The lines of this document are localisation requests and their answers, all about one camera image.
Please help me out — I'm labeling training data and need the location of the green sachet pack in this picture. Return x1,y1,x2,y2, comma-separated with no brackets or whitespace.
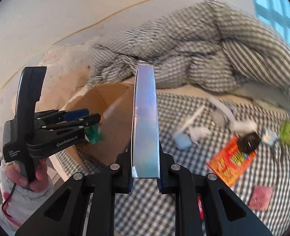
85,124,104,145

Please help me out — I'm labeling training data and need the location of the comic book box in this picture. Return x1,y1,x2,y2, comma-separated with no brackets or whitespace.
131,65,160,178

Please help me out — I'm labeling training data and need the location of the clear plastic bottle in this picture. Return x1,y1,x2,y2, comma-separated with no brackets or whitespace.
212,108,230,127

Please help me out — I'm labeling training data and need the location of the white curved tube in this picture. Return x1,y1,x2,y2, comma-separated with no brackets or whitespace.
208,96,235,122

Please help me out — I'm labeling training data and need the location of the pink rose tin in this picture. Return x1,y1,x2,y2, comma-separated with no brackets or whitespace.
248,185,273,211

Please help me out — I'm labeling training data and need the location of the dark bead bracelet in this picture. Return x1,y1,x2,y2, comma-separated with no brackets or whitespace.
268,138,283,164

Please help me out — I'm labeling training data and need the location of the person's left hand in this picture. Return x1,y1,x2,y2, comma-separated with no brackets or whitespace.
5,158,48,192

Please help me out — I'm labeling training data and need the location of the cardboard box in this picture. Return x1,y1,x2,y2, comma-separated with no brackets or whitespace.
66,83,134,167

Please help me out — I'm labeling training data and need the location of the black Nescafe box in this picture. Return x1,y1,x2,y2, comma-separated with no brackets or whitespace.
196,195,204,222

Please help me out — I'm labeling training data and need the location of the light blue earbuds case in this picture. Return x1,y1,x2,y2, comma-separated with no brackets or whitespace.
173,133,192,150

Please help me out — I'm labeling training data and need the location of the white rabbit figurine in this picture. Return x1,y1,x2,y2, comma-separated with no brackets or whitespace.
188,126,211,144

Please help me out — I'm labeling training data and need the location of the white fleece left sleeve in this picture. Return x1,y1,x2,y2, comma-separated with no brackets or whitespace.
0,161,54,235

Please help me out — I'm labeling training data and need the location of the orange red snack packet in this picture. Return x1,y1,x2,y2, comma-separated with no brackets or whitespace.
206,136,257,187

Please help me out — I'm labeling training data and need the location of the blue pocket tissue pack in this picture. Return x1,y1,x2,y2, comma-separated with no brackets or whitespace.
261,128,279,147

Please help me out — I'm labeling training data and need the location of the grey green pillow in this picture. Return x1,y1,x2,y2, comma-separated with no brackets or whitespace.
231,82,287,106

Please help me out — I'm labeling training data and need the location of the gingham duvet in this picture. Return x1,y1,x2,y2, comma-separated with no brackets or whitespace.
88,0,290,104

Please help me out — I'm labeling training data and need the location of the black cable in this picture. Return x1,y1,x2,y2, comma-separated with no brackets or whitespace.
1,183,21,227

